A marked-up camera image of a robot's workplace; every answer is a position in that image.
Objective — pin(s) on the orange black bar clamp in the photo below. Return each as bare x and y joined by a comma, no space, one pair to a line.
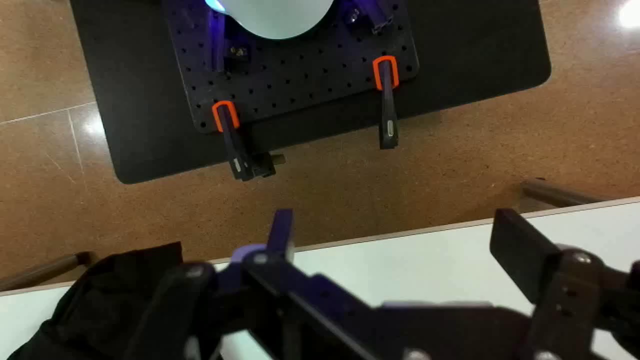
232,141
387,101

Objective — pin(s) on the black cloth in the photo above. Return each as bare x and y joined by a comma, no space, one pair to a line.
100,301

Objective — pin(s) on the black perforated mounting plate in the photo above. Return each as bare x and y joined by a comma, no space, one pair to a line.
300,76

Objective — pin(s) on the dark metal bar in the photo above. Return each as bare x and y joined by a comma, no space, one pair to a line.
557,194
41,270

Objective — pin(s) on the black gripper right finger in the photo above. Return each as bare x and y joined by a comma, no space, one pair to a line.
566,293

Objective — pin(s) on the black perforated base board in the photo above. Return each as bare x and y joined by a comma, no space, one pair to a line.
132,101

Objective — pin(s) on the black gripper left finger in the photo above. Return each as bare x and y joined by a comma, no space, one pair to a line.
200,307

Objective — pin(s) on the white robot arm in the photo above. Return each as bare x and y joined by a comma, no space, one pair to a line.
281,16

